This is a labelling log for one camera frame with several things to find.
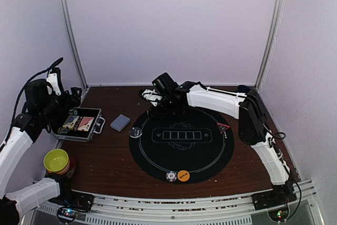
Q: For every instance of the round black poker mat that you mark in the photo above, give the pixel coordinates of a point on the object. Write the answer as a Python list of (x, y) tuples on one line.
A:
[(191, 141)]

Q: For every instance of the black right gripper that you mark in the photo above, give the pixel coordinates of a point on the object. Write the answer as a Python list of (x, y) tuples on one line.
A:
[(158, 114)]

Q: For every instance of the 10 chips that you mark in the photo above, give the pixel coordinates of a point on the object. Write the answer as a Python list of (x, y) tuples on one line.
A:
[(171, 176)]

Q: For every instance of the yellow-green bowl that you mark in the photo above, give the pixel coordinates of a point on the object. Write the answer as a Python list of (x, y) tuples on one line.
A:
[(57, 161)]

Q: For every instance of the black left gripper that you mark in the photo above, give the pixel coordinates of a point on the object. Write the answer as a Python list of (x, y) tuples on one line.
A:
[(68, 104)]

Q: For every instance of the aluminium frame post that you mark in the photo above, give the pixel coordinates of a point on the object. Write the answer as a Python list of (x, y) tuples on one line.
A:
[(270, 41), (72, 43)]

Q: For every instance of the orange big blind button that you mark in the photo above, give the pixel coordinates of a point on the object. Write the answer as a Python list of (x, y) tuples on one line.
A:
[(183, 175)]

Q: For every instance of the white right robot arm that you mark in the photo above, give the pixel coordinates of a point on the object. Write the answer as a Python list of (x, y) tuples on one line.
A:
[(253, 130)]

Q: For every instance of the grey card deck box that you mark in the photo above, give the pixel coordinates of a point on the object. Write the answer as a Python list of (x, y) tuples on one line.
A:
[(120, 123)]

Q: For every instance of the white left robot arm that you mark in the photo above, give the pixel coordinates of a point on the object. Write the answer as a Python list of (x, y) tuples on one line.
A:
[(23, 132)]

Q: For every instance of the clear round dealer button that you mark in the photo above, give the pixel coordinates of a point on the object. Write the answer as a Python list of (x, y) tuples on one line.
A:
[(135, 132)]

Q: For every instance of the aluminium poker case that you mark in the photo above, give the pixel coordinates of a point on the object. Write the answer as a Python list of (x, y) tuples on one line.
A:
[(78, 124)]

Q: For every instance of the red triangular all-in marker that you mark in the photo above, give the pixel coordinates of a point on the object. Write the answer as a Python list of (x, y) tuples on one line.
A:
[(223, 127)]

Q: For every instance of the right aluminium frame post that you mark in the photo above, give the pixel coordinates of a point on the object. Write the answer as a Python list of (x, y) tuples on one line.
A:
[(270, 41)]

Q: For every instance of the left aluminium frame post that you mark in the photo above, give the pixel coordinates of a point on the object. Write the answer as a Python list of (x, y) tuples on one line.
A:
[(72, 43)]

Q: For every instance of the aluminium front rail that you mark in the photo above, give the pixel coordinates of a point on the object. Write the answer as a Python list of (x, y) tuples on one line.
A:
[(231, 209)]

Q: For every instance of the dark blue mug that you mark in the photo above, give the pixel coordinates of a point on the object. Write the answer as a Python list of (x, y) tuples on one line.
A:
[(243, 88)]

